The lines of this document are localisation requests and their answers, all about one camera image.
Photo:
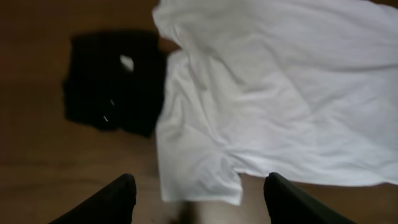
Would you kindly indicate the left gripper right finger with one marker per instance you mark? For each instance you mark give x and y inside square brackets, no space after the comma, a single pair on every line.
[287,203]

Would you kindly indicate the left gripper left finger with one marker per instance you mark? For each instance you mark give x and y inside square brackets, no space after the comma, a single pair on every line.
[112,204]

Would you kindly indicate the white robot-print t-shirt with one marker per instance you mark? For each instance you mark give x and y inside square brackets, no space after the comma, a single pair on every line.
[304,88]

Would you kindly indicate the folded black shirt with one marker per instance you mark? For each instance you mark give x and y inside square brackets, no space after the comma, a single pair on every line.
[115,81]

